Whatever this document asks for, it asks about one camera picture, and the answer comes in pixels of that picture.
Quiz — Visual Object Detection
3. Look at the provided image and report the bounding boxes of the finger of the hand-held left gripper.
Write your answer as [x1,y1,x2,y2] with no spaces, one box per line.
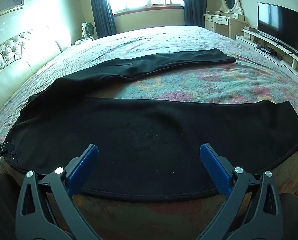
[0,142,16,162]

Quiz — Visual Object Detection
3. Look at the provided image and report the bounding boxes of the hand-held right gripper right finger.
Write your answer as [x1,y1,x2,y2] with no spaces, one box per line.
[199,142,284,240]

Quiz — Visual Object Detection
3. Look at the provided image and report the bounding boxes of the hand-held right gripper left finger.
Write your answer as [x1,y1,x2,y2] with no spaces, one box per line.
[15,144,102,240]

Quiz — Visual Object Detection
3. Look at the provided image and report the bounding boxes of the black pants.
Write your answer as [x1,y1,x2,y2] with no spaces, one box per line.
[4,48,298,202]

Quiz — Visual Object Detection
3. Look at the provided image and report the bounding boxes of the cream tufted headboard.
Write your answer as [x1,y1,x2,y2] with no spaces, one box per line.
[0,27,72,120]

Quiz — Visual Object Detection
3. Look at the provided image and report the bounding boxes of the floral bedspread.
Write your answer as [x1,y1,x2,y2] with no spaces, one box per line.
[0,25,298,240]

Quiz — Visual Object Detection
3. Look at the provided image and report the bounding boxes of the person's right leg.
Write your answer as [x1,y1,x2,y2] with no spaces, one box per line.
[281,192,298,240]

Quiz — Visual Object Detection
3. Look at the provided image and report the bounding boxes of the white television stand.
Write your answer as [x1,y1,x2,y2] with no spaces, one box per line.
[235,26,298,93]

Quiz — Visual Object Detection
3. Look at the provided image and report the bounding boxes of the white fan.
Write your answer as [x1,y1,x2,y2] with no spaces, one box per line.
[81,21,97,40]

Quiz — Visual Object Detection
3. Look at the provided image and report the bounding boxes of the white dressing table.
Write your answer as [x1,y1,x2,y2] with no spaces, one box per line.
[203,10,249,40]

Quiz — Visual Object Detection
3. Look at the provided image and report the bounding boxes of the black flat television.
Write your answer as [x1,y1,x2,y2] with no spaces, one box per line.
[257,2,298,55]

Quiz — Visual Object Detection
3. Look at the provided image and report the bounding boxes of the dark blue curtain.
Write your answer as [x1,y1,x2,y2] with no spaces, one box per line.
[88,0,117,39]
[181,0,205,28]

